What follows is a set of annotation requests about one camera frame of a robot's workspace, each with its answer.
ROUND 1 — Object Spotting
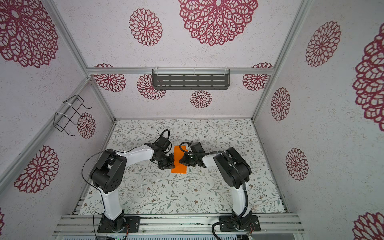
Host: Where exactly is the black wire wall basket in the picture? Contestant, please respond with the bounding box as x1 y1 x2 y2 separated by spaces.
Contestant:
53 95 92 137

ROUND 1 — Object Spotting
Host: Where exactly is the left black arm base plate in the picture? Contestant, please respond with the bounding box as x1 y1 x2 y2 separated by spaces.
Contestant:
97 215 141 234

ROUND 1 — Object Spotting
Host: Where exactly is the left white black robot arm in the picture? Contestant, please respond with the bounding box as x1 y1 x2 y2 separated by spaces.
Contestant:
90 144 175 221

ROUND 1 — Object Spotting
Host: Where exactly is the grey slotted wall shelf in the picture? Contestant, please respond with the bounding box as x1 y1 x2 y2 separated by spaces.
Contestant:
152 69 231 90

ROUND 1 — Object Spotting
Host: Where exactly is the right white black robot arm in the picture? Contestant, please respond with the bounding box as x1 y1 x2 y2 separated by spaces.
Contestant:
179 147 252 218

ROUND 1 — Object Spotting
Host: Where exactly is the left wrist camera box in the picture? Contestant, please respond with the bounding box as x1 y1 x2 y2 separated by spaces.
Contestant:
154 136 171 150

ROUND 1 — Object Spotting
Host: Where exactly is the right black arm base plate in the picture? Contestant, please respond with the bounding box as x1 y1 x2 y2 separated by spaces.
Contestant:
220 213 261 232

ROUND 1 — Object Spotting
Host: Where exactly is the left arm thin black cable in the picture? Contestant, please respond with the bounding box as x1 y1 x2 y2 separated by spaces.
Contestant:
81 148 133 239

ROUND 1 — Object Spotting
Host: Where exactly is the aluminium front rail frame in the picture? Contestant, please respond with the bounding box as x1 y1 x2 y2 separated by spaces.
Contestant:
53 213 305 237

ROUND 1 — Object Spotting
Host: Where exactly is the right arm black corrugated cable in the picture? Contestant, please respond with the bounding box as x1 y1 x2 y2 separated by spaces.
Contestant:
179 141 250 240

